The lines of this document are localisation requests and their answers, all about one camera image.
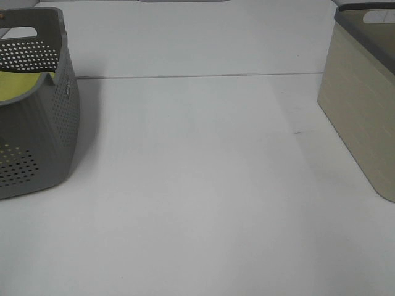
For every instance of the yellow-green cloth in basket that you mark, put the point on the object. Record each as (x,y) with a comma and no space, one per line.
(18,86)

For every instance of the beige plastic storage bin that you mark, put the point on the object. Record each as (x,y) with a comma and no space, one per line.
(357,90)

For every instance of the grey perforated plastic basket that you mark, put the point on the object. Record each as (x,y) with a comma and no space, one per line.
(39,133)

